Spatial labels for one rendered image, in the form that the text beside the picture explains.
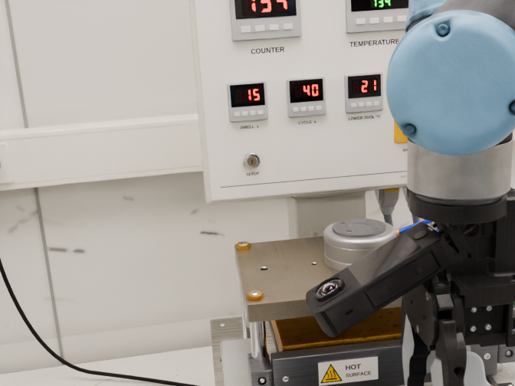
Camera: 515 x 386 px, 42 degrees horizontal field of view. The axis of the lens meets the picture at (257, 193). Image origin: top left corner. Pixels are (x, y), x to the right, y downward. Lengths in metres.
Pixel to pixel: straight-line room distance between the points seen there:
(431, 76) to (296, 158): 0.50
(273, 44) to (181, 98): 0.45
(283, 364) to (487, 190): 0.29
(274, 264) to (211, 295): 0.60
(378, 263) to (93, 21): 0.83
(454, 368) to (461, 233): 0.10
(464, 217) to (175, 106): 0.82
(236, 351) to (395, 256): 0.34
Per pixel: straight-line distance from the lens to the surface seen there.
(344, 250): 0.72
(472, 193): 0.49
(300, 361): 0.68
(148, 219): 1.29
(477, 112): 0.36
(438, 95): 0.36
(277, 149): 0.84
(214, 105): 0.83
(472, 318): 0.55
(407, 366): 0.62
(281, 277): 0.72
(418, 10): 0.49
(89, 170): 1.22
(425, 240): 0.52
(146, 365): 1.33
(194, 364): 1.31
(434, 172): 0.49
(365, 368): 0.70
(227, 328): 1.03
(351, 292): 0.51
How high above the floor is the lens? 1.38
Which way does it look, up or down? 15 degrees down
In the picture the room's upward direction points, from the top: 4 degrees counter-clockwise
